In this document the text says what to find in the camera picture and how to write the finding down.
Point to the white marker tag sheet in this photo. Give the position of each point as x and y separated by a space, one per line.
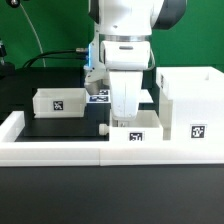
104 97

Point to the white rear drawer tray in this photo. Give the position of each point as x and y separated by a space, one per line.
59 102

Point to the white foam border frame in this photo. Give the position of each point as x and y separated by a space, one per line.
15 153

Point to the white drawer cabinet box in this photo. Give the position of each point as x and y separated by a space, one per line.
191 103

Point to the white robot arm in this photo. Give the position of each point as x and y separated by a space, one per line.
133 20

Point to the white front drawer tray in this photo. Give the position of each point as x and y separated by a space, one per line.
145 128

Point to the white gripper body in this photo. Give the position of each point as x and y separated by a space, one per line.
120 65

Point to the black camera stand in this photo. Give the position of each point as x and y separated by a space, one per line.
6 68

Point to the white drawer tray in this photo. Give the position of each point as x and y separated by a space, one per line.
59 102
145 128

